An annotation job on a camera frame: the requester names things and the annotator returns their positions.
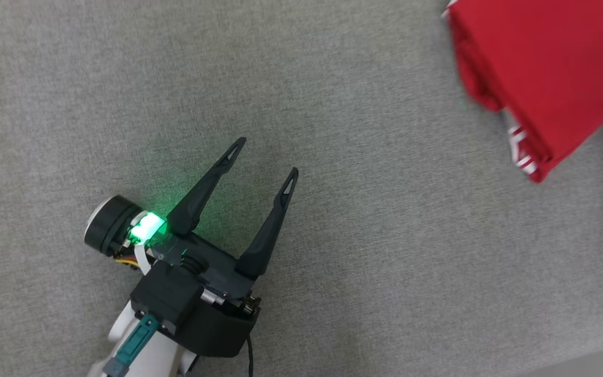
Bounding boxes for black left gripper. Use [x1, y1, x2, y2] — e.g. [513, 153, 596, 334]
[84, 137, 299, 358]

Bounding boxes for red jersey white sleeves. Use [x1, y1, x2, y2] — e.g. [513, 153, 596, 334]
[442, 0, 603, 184]

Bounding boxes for left teal plug camera cable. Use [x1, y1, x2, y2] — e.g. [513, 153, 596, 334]
[104, 314, 161, 377]

